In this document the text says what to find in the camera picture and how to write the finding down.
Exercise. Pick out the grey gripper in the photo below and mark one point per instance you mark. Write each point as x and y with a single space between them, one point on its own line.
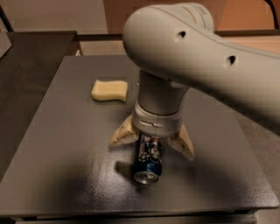
157 122

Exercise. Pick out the yellow sponge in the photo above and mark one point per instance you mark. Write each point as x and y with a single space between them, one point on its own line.
115 90

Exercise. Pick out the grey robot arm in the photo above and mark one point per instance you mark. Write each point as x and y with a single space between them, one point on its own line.
175 48

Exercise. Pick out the blue pepsi can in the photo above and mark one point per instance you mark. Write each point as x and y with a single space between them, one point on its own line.
147 167

